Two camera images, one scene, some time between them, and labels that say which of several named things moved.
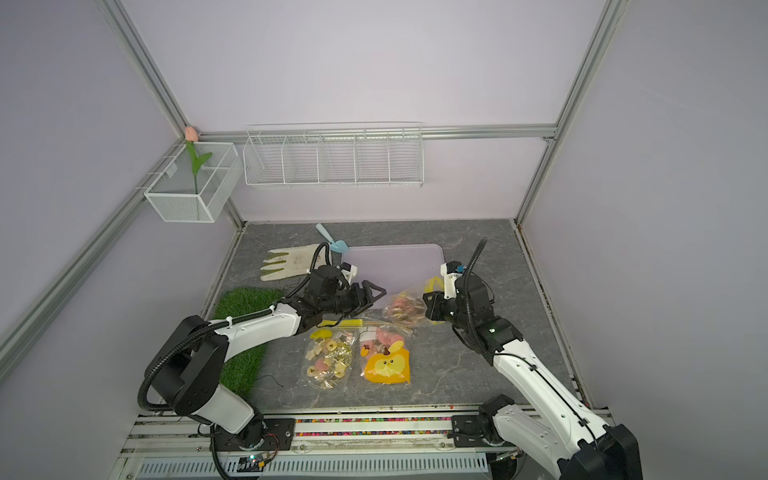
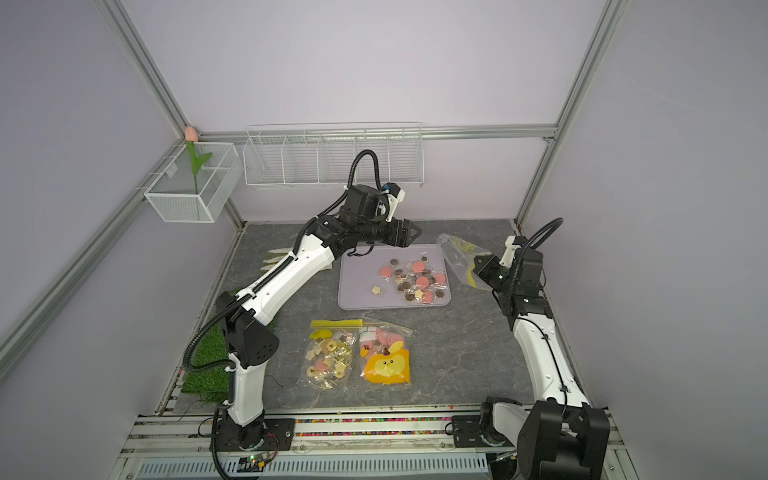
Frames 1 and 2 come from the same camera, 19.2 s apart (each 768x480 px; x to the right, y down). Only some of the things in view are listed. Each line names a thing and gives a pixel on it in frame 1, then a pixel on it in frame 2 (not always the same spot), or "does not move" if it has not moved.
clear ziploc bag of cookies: [407, 309] to [460, 256]
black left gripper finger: [367, 292] to [407, 226]
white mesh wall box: [179, 195] does not move
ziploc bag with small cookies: [328, 353] does not move
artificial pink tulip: [191, 136] does not move
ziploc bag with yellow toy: [384, 356] does not move
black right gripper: [434, 304] to [482, 270]
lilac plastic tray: [395, 267] does not move
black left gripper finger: [361, 309] to [405, 235]
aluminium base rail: [361, 446] does not move
